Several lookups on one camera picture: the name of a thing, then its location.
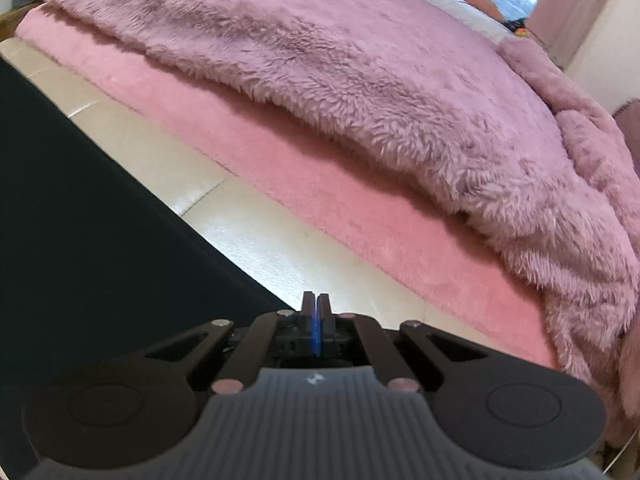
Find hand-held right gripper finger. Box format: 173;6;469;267
317;293;490;396
142;291;318;396

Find black pants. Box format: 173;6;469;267
0;57;301;471

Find pink bed sheet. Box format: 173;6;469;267
14;7;561;371

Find cream leather bench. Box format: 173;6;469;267
0;37;426;326

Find pink fluffy blanket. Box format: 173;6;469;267
40;0;640;396

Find white bed sheet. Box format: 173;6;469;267
425;0;511;43

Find orange pillow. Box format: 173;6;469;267
442;0;506;23

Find pink curtain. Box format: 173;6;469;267
527;0;623;68

